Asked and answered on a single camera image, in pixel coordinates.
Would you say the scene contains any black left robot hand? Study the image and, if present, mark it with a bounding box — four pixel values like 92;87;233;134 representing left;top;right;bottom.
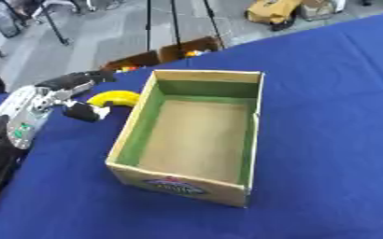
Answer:
35;70;119;123

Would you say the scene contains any brown cardboard box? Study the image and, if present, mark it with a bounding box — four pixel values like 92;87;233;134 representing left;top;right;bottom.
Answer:
157;35;224;63
98;49;163;73

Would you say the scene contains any tan cardboard box green inside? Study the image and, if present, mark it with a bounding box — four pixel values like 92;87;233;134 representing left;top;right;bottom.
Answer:
105;69;267;209

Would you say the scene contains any yellow toy banana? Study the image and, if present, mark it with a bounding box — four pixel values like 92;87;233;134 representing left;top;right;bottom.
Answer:
85;90;143;109

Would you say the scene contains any black tripod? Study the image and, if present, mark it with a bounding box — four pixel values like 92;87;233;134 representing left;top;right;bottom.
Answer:
144;0;228;52

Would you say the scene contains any yellow bag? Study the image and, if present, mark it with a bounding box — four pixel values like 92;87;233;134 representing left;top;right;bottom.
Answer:
244;0;305;32

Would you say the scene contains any grey bag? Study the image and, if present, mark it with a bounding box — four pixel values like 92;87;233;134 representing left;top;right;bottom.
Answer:
297;0;348;22

